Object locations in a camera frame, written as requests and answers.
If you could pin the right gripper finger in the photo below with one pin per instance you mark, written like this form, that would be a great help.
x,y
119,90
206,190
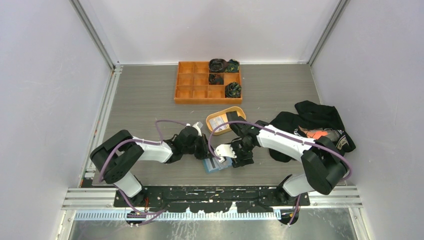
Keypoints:
x,y
235,145
242,161

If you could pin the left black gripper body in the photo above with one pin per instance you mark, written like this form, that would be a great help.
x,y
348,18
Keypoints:
x,y
191,149

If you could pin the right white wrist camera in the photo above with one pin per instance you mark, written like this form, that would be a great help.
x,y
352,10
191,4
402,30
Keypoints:
x,y
224,151

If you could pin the orange compartment organizer tray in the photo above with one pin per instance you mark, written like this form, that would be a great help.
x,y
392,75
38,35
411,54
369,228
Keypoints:
x,y
192,86

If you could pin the dark rolled sock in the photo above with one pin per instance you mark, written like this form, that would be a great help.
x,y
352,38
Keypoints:
x,y
217,65
215,79

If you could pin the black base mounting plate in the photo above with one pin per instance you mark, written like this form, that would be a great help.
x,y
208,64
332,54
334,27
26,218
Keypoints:
x,y
215,199

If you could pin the dark rolled sock top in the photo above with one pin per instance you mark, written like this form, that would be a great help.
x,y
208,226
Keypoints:
x,y
217,65

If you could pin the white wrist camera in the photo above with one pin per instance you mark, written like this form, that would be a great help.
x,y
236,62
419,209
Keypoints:
x,y
198,126
224,151

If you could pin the grey card in tray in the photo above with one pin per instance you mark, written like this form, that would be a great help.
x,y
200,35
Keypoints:
x,y
217,121

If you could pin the blue leather card holder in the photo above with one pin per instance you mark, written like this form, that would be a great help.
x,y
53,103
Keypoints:
x,y
212,165

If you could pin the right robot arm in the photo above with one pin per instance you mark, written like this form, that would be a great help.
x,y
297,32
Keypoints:
x,y
323,165

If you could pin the dark rolled sock middle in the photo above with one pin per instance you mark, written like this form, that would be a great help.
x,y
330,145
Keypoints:
x,y
215,79

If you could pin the green rolled sock top right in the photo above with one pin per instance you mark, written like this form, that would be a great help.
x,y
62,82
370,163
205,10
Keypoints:
x,y
233,66

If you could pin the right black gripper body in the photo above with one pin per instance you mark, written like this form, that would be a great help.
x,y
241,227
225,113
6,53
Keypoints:
x,y
247,152

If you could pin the aluminium frame rail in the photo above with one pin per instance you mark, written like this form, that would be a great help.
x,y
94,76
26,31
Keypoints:
x,y
97,205

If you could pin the oval wooden tray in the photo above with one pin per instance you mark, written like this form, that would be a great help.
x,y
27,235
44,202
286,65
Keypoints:
x,y
223,113

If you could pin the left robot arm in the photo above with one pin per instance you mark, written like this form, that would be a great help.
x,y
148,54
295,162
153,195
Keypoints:
x,y
117,155

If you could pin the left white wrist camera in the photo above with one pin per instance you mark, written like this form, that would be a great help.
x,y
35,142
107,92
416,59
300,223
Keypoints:
x,y
198,126

